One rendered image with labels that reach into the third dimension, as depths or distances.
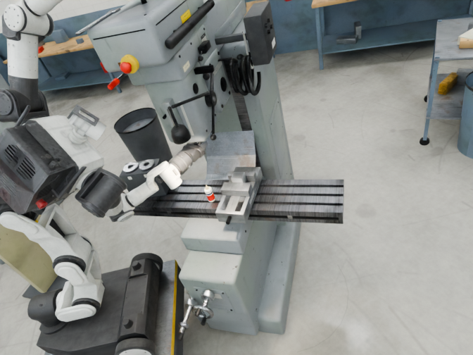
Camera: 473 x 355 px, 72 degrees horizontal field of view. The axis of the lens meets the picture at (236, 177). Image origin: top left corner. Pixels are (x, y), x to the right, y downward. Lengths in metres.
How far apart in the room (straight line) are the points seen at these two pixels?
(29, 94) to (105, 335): 1.25
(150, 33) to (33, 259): 2.38
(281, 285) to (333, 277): 0.42
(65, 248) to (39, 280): 1.59
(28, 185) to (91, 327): 1.06
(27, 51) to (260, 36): 0.86
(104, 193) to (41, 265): 2.03
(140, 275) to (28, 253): 1.28
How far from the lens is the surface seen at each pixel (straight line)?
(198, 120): 1.44
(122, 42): 1.24
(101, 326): 2.06
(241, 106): 1.88
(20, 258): 3.11
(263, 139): 1.98
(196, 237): 1.77
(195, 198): 1.85
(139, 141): 3.52
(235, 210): 1.60
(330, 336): 2.28
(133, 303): 2.00
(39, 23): 1.37
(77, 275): 1.74
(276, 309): 2.15
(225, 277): 1.72
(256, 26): 1.49
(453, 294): 2.50
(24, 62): 1.38
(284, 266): 2.29
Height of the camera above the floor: 2.10
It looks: 39 degrees down
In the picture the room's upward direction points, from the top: 18 degrees counter-clockwise
